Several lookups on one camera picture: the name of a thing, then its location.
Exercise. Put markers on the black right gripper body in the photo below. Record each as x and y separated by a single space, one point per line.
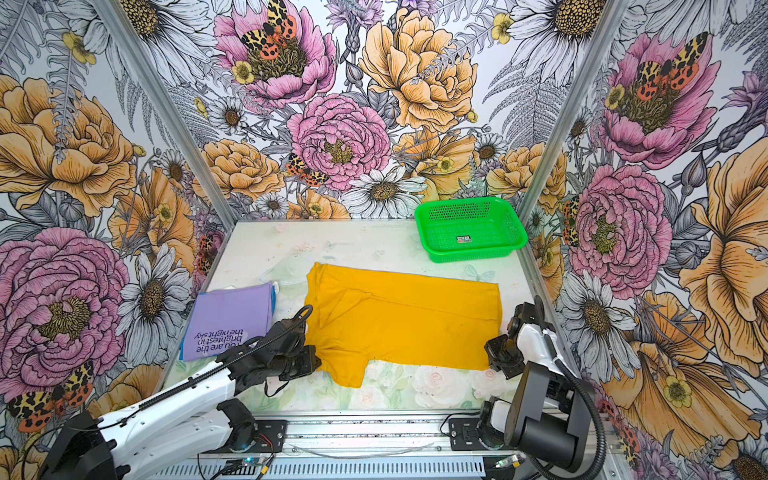
505 356

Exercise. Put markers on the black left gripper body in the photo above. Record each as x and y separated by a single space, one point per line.
295 365

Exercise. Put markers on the yellow t shirt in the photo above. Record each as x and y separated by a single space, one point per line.
360 316

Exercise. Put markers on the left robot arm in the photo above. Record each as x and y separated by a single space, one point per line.
202 413

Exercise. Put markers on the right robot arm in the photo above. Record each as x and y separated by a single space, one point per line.
549 417

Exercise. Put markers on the folded purple t shirt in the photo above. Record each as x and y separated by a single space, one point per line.
222 319

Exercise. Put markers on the green plastic basket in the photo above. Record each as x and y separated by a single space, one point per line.
491 222

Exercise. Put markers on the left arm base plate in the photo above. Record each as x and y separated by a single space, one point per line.
259 436

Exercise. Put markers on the right aluminium corner post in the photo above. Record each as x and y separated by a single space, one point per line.
604 34

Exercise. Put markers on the aluminium corner post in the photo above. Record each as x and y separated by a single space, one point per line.
139 59
604 34

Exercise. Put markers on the aluminium front rail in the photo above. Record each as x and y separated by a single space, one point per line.
358 445

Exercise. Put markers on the left aluminium corner post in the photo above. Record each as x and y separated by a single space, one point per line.
139 59

